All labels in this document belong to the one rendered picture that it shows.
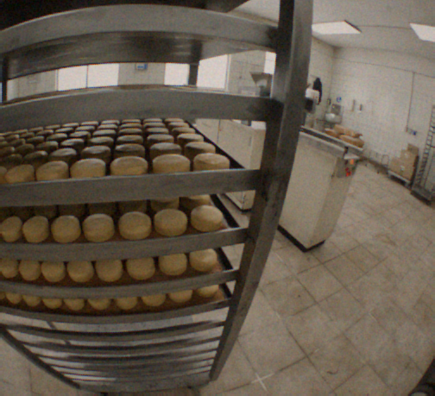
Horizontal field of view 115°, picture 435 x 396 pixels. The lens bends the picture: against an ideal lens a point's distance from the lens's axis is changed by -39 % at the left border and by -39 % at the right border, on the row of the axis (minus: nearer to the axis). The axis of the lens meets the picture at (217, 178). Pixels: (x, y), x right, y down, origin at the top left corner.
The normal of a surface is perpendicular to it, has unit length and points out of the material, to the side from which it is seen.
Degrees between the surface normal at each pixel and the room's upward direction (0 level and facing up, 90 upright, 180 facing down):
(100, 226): 0
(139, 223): 0
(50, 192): 90
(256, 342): 0
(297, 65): 90
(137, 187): 90
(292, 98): 90
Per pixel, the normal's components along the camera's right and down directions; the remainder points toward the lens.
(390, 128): -0.93, 0.06
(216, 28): 0.35, 0.41
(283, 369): 0.10, -0.91
